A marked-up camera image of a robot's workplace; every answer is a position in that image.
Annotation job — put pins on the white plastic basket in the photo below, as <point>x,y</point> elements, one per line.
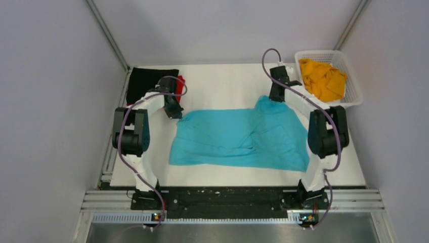
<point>353,94</point>

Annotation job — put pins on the folded black t shirt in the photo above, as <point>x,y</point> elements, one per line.
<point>142,80</point>

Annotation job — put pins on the turquoise t shirt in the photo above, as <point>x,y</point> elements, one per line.
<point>268,136</point>

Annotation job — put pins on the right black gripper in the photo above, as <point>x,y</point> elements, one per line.
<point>271,96</point>

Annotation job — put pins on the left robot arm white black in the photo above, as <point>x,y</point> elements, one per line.
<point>131,132</point>

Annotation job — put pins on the left aluminium side rail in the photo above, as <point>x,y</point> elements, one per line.
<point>110,153</point>

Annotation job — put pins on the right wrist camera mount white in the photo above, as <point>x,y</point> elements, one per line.
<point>288,70</point>

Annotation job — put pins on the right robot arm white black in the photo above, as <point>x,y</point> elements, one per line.
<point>327,135</point>

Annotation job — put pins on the aluminium front rail frame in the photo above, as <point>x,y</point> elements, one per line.
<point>358,215</point>

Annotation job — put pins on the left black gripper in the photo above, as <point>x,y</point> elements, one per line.
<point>177,113</point>

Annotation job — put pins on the orange t shirt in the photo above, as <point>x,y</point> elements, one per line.
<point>324,81</point>

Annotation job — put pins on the folded red t shirt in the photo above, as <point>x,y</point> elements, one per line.
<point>137,89</point>

